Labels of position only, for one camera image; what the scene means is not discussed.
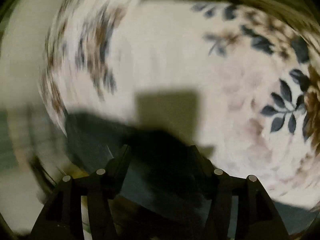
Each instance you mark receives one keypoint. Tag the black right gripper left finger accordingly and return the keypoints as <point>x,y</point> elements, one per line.
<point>61,216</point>

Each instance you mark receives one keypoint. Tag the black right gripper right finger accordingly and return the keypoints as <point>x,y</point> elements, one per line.
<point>257,217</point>

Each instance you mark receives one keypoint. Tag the dark blue denim pants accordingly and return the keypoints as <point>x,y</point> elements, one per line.
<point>150,167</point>

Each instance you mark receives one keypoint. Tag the floral bed blanket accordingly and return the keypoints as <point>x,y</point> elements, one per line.
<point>240,82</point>

